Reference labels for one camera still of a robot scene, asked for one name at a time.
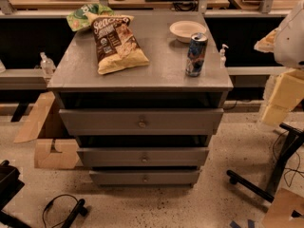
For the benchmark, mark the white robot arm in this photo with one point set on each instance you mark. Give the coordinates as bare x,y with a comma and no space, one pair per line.
286,42

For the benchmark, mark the brown yellow chip bag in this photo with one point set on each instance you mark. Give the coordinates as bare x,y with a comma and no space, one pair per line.
116,46

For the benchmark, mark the green snack bag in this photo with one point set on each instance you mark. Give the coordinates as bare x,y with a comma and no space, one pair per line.
78,20

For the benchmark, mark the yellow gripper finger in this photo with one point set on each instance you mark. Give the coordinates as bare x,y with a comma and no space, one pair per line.
289,90
273,115

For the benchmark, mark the grey top drawer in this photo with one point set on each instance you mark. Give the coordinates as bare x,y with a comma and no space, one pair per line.
96,122

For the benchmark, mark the white pump bottle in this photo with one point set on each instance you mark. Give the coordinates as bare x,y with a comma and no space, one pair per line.
223,55

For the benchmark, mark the grey bottom drawer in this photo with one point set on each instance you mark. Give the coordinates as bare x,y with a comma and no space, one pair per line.
150,177

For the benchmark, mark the grey drawer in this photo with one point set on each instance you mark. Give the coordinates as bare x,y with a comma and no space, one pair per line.
143,156
150,177
96,122

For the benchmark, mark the black stand leg left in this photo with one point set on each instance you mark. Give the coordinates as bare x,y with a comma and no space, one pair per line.
79,209

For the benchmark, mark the cardboard box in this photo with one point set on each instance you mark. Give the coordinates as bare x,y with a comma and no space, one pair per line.
54,149

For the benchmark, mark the white bowl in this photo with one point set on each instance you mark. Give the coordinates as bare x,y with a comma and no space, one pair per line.
183,30

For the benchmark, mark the grey drawer cabinet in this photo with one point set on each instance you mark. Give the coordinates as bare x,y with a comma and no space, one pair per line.
162,84

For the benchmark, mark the blue drink can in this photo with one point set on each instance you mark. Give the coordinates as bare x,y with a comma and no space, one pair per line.
196,54

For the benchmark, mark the cardboard piece bottom right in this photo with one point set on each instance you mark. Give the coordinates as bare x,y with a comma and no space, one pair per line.
286,211

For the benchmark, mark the black stand base right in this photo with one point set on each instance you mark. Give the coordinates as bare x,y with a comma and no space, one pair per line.
293,142

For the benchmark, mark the black crate left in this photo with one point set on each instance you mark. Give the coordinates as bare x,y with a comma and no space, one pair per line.
10,185

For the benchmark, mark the clear sanitizer bottle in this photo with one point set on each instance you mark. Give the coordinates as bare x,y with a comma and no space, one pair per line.
47,65

